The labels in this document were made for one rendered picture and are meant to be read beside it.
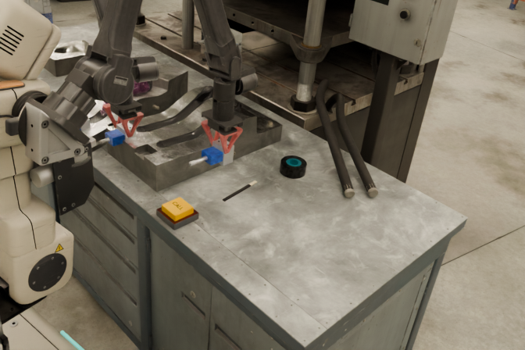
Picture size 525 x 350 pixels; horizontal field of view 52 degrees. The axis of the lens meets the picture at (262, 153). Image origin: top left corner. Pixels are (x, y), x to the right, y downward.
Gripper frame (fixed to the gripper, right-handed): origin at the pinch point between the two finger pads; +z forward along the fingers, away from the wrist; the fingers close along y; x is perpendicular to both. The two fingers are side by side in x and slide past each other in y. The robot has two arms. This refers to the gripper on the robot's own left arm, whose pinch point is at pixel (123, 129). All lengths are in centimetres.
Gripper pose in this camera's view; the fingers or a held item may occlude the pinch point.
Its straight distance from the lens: 163.4
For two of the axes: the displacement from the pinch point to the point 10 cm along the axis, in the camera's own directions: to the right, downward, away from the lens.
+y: -6.9, -4.2, 5.9
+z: -1.0, 8.6, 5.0
